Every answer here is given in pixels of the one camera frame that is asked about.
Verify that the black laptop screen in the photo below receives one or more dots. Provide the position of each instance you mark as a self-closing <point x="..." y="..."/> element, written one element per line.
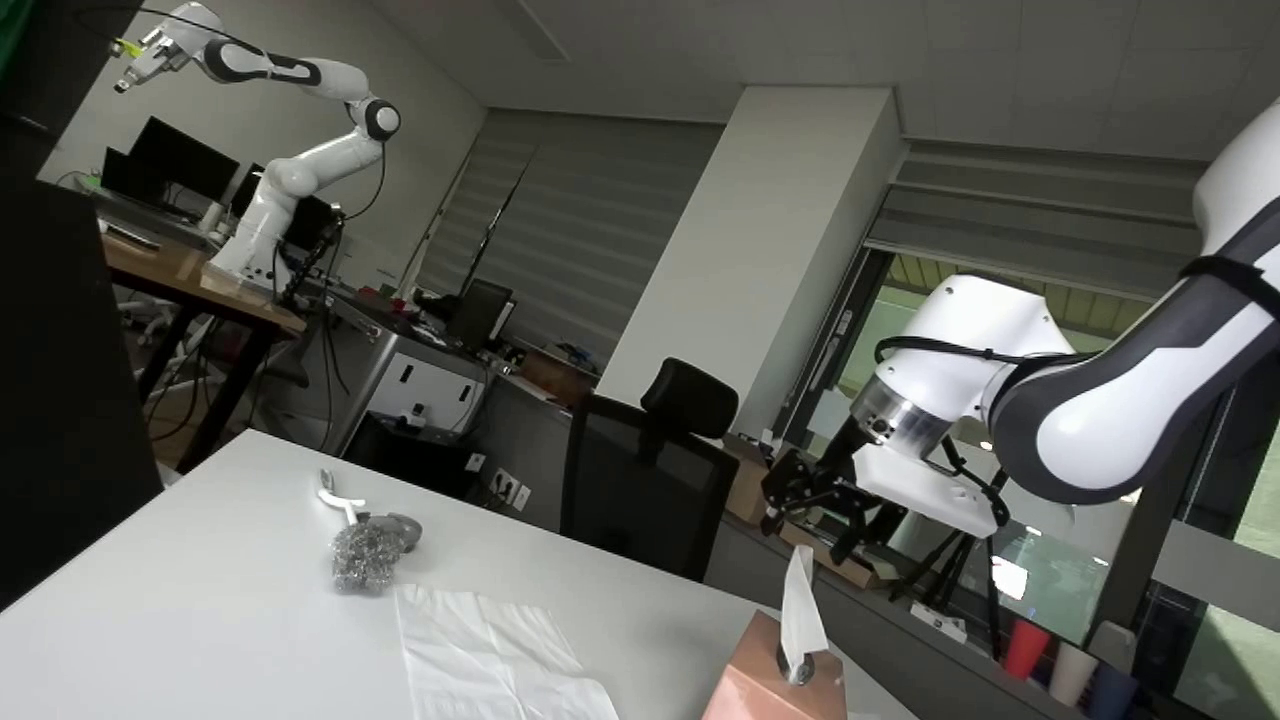
<point x="165" y="153"/>

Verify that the brown cardboard box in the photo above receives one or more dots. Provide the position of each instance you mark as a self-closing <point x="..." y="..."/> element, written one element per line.
<point x="748" y="488"/>

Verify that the small black monitor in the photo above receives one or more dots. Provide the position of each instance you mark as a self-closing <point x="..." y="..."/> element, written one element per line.
<point x="480" y="313"/>

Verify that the grey window blinds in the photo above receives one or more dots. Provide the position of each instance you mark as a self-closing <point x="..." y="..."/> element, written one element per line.
<point x="585" y="225"/>

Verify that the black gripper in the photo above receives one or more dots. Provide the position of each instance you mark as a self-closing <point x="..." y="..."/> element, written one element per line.
<point x="840" y="483"/>

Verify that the red cup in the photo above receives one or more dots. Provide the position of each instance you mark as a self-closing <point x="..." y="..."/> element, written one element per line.
<point x="1025" y="649"/>

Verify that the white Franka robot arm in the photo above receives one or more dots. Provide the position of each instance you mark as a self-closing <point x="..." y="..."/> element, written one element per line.
<point x="1133" y="400"/>

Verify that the white cup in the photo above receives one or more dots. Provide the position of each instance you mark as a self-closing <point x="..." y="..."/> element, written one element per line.
<point x="1070" y="673"/>

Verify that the grey crumpled mesh ball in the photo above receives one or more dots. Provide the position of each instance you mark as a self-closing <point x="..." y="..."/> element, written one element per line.
<point x="374" y="545"/>

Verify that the dark foreground panel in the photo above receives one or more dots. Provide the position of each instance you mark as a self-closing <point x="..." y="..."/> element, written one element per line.
<point x="61" y="335"/>

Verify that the wooden desk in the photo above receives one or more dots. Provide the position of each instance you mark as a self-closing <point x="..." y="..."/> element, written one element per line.
<point x="202" y="282"/>

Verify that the small white plastic piece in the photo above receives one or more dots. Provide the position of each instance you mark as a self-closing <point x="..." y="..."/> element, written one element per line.
<point x="343" y="503"/>

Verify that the black office chair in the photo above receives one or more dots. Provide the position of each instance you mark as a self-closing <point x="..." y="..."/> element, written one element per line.
<point x="644" y="486"/>

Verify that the grey metal cabinet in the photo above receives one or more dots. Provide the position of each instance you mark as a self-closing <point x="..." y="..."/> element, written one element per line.
<point x="400" y="386"/>

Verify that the white power outlet strip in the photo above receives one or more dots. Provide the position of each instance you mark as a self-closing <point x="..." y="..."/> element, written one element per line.
<point x="511" y="488"/>

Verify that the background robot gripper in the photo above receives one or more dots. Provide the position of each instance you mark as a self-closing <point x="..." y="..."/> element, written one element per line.
<point x="158" y="53"/>

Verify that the grey roller shutter housing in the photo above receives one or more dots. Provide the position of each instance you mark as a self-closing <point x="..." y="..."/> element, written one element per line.
<point x="1042" y="213"/>

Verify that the pink tissue box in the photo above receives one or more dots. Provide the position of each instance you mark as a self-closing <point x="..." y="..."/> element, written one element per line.
<point x="753" y="686"/>

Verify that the clear white plastic bag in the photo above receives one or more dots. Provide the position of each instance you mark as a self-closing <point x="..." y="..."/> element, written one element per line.
<point x="485" y="660"/>

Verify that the white tissue sheet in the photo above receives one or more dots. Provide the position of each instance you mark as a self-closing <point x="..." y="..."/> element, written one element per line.
<point x="803" y="622"/>

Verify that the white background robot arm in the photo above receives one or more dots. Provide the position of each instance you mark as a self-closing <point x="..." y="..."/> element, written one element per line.
<point x="312" y="161"/>

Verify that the blue cup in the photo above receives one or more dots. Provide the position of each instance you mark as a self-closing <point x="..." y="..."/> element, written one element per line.
<point x="1107" y="694"/>

